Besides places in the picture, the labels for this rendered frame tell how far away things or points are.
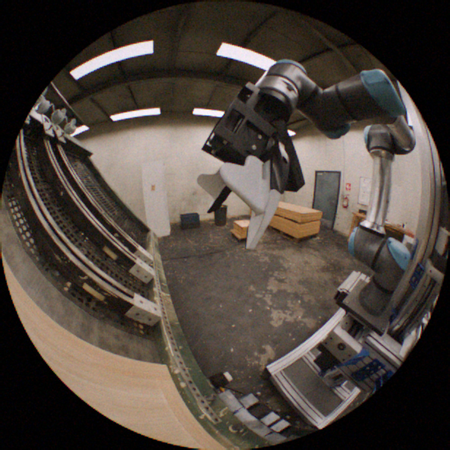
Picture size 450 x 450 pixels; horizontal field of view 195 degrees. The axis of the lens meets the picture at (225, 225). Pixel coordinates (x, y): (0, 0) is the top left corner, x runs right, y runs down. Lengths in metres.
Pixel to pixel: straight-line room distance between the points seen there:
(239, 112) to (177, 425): 0.58
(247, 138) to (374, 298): 0.56
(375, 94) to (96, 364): 0.64
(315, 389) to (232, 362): 0.75
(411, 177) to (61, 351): 5.63
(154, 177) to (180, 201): 1.79
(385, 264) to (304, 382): 1.01
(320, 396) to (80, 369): 1.30
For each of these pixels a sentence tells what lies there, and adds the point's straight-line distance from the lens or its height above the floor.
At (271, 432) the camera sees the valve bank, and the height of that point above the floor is 0.74.
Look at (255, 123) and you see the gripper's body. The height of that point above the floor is 1.44.
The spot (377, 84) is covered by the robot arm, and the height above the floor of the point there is 1.53.
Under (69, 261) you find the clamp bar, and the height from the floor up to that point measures 1.22.
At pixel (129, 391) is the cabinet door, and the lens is 0.42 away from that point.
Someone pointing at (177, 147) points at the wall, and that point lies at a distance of 5.23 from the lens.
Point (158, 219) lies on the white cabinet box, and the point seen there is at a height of 0.50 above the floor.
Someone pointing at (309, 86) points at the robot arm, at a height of 1.56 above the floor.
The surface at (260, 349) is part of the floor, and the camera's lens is 1.49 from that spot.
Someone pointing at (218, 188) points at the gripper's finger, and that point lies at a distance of 0.23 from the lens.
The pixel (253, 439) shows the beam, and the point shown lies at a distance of 0.57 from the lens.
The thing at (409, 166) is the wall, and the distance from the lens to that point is 5.34.
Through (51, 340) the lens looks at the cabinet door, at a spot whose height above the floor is 1.17.
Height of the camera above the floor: 1.37
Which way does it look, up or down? 18 degrees down
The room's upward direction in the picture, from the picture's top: straight up
